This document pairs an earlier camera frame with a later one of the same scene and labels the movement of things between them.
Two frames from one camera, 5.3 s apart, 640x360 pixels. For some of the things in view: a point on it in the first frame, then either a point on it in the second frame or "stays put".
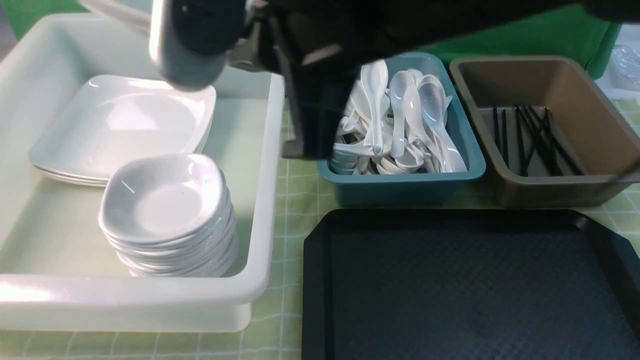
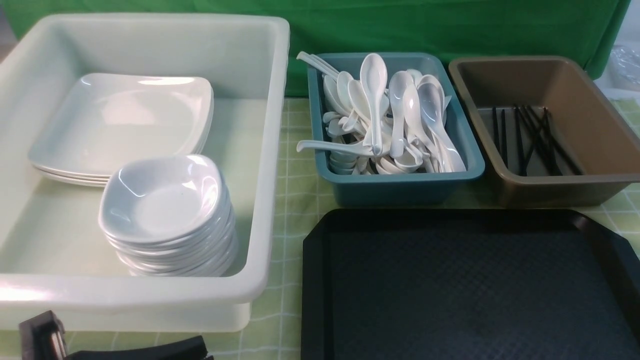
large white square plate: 135,14 -> 102,119
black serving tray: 467,284 stays put
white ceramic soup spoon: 375,73 stays put
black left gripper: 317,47 -> 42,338
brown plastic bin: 553,136 stays put
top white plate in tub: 97,122 stays put
